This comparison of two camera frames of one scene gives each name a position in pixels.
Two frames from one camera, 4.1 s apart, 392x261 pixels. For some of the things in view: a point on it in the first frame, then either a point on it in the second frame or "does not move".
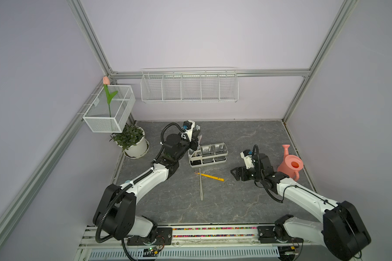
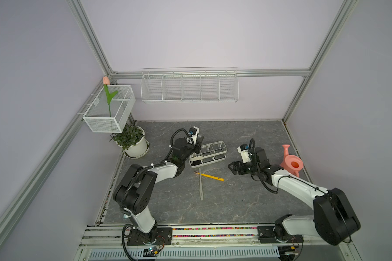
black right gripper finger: (238, 173) → (238, 166)
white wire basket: (97, 116) does not move
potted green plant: (132, 141) does not move
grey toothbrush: (201, 193) does not move
